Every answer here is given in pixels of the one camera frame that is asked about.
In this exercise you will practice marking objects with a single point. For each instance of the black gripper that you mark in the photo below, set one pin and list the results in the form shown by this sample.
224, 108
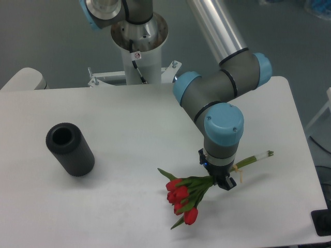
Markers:
218, 168

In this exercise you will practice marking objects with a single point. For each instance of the red tulip bouquet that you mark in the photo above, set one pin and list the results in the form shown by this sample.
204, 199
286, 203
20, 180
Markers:
185, 194

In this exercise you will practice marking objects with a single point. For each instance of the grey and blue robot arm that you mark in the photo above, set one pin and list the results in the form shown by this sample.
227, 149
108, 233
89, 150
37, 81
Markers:
206, 100

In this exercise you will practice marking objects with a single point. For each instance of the black ribbed cylindrical vase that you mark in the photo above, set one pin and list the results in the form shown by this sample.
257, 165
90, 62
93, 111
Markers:
67, 143

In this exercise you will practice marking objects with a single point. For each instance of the black device at table edge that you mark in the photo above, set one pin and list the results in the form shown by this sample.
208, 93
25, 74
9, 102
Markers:
321, 221

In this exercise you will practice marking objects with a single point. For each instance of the white rounded side table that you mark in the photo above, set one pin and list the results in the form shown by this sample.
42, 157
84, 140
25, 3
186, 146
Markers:
26, 79

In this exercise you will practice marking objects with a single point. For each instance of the white frame at right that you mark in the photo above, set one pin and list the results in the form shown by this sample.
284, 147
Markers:
320, 116

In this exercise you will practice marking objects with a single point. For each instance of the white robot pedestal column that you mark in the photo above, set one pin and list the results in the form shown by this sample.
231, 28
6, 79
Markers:
140, 47

